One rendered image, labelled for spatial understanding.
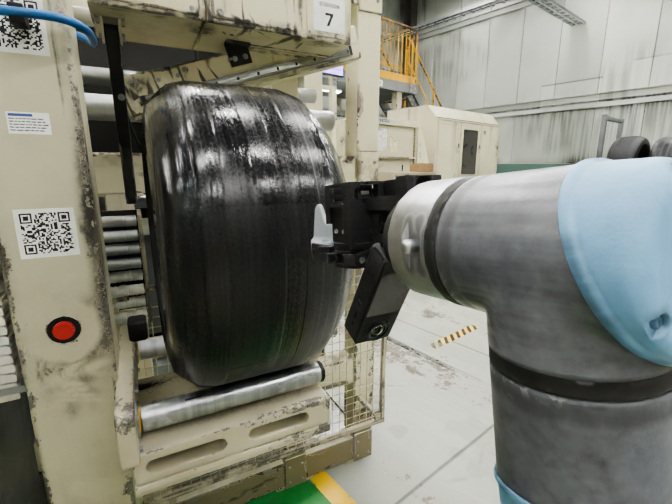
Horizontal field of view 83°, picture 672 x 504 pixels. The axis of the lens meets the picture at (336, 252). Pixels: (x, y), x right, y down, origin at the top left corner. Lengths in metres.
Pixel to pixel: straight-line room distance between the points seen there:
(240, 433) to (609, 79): 11.63
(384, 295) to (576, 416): 0.19
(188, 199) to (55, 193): 0.24
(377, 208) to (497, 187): 0.13
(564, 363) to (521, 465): 0.07
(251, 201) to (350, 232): 0.23
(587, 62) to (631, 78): 1.09
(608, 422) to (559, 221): 0.10
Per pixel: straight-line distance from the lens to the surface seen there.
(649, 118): 11.57
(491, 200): 0.23
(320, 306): 0.61
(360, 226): 0.35
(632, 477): 0.25
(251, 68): 1.19
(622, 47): 12.01
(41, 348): 0.78
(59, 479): 0.90
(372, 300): 0.35
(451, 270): 0.24
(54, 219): 0.73
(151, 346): 1.01
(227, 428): 0.77
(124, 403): 0.74
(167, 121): 0.63
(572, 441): 0.23
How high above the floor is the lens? 1.32
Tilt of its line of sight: 13 degrees down
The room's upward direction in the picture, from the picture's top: straight up
